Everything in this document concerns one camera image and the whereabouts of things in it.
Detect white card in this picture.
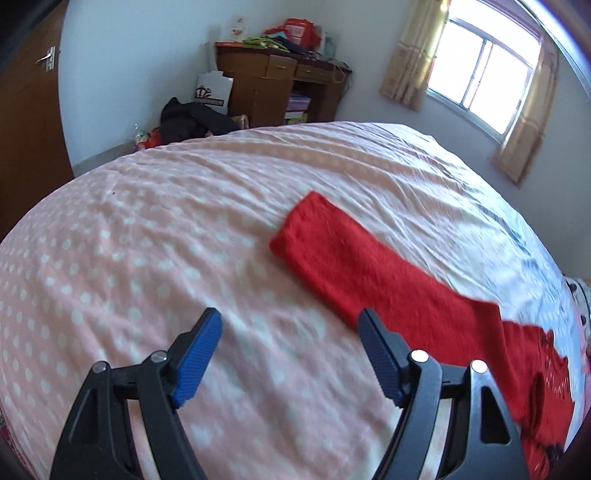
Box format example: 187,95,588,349
219,15,253,44

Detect green clothes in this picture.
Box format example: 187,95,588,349
242,36,290,52

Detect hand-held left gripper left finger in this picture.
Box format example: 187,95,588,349
50,307,223,480

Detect brown wooden door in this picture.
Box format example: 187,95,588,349
0,0,75,241

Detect pink dotted blanket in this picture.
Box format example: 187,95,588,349
0,121,555,480

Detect metal door handle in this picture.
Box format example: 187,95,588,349
37,46,62,71

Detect wooden desk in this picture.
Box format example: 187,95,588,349
215,41,352,130

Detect stack of boxes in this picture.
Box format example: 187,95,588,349
284,90,313,125

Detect pink printed pillow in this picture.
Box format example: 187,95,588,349
561,274,591,344

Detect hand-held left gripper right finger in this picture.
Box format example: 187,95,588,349
358,308,529,480

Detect red knitted sweater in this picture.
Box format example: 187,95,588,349
269,191,583,480

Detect white paper bag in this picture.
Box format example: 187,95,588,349
195,71,234,116

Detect red bag on desk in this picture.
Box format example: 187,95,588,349
283,17,322,51

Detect black jacket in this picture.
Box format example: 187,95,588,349
159,97,242,148

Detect window with white frame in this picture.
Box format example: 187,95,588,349
426,16,544,145

